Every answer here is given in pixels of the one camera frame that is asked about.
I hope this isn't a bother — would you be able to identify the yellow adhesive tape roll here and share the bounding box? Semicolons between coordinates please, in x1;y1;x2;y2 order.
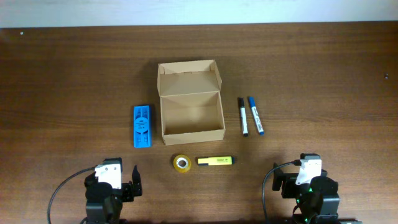
173;154;192;173

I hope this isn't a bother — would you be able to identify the blue plastic eraser block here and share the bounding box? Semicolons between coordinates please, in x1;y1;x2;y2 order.
133;105;152;148

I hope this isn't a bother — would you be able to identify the yellow highlighter pen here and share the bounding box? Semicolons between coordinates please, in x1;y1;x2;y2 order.
197;156;234;166

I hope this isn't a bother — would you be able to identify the black whiteboard marker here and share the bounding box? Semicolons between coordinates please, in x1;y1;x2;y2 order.
238;97;249;137

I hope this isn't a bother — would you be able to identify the brown cardboard box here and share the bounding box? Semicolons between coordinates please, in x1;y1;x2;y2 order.
157;60;226;146

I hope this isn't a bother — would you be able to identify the blue whiteboard marker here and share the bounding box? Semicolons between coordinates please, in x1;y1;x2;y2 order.
248;96;264;135

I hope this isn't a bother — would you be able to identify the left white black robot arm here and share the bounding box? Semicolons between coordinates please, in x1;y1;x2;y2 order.
84;157;142;224

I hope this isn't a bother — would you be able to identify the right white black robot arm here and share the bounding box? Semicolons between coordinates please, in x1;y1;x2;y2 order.
269;153;360;224

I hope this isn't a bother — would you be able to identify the left black camera cable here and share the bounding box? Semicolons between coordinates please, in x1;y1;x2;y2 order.
47;167;96;224

